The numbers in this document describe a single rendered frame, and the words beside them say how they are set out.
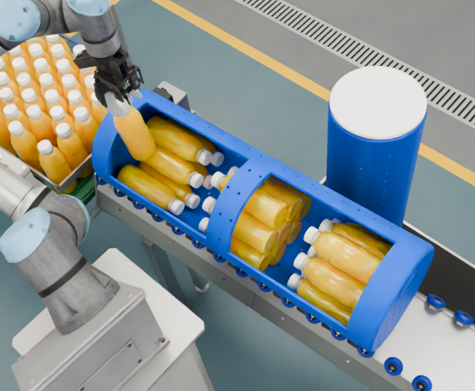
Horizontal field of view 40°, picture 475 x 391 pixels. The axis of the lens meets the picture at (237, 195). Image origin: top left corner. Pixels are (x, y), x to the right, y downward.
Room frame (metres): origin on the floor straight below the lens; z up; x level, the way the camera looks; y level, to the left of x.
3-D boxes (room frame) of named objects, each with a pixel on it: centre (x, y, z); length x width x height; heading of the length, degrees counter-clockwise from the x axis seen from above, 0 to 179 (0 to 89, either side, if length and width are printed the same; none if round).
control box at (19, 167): (1.20, 0.66, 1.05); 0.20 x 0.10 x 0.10; 44
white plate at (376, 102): (1.23, -0.45, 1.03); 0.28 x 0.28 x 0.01
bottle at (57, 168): (1.22, 0.51, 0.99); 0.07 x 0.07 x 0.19
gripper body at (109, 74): (1.07, 0.22, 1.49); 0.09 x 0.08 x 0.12; 44
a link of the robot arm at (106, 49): (1.08, 0.22, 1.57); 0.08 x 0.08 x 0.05
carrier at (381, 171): (1.23, -0.45, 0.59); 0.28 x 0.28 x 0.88
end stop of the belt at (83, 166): (1.31, 0.36, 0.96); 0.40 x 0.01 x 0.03; 134
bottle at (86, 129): (1.32, 0.41, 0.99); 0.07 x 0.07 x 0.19
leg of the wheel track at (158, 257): (1.15, 0.31, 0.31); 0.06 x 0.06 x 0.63; 44
